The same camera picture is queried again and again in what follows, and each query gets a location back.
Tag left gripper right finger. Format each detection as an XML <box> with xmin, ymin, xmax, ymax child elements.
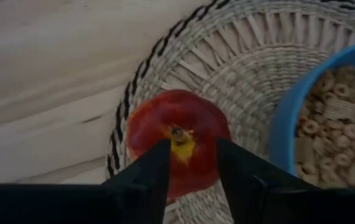
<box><xmin>216</xmin><ymin>138</ymin><xmax>318</xmax><ymax>224</ymax></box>

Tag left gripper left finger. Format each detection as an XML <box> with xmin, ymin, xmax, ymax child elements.
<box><xmin>101</xmin><ymin>138</ymin><xmax>171</xmax><ymax>224</ymax></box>

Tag red apple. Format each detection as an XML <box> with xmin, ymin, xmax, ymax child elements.
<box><xmin>126</xmin><ymin>89</ymin><xmax>232</xmax><ymax>200</ymax></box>

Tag blue bowl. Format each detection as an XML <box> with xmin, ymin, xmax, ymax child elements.
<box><xmin>268</xmin><ymin>40</ymin><xmax>355</xmax><ymax>189</ymax></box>

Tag oat cereal rings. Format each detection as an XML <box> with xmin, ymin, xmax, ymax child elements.
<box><xmin>294</xmin><ymin>65</ymin><xmax>355</xmax><ymax>189</ymax></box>

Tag round woven placemat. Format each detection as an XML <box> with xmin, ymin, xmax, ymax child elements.
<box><xmin>105</xmin><ymin>0</ymin><xmax>355</xmax><ymax>224</ymax></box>

